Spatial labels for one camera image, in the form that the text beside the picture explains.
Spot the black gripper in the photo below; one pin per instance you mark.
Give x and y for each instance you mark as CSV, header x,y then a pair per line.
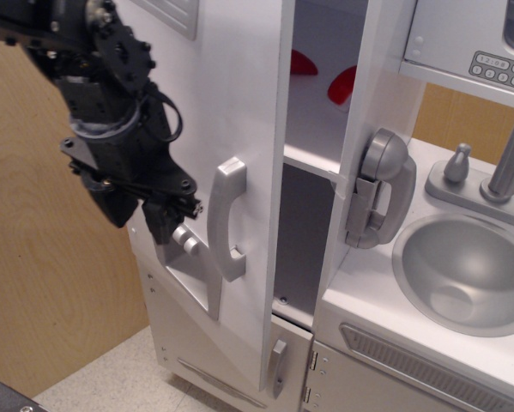
x,y
122,164

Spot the silver fridge door handle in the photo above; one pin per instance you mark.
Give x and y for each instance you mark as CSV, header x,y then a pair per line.
x,y
229,184

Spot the white toy fridge door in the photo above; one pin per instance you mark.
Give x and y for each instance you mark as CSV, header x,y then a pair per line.
x,y
230,83

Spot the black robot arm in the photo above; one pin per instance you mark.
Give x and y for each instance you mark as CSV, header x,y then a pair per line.
x,y
82,47

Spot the silver ice dispenser panel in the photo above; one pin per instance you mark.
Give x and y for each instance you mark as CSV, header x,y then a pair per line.
x,y
187,259

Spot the white lower freezer door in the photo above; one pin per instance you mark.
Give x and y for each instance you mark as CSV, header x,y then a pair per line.
x,y
193,346

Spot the red toy chili pepper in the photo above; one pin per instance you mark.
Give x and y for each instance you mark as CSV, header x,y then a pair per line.
x,y
301,65

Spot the red toy pepper right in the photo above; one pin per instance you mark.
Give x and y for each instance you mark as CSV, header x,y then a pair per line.
x,y
341,88

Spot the dark object bottom left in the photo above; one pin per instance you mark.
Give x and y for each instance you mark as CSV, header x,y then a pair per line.
x,y
11,400

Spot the silver toy telephone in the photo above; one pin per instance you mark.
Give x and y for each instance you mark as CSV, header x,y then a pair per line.
x,y
383,191

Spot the silver oven vent panel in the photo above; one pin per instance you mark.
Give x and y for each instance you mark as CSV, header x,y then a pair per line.
x,y
440,381

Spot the white toy kitchen cabinet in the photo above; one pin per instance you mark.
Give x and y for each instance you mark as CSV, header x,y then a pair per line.
x,y
322,282

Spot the silver faucet knob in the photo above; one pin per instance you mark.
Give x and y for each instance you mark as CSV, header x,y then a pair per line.
x,y
456,169

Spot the silver toy sink bowl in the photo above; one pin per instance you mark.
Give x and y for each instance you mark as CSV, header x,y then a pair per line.
x,y
459,272

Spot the toy microwave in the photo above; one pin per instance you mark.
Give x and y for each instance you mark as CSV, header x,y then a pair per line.
x,y
464,38

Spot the silver toy faucet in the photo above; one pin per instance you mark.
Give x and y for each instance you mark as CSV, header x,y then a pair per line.
x,y
500,187

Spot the silver freezer door handle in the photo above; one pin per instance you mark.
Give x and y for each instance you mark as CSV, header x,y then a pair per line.
x,y
274,377

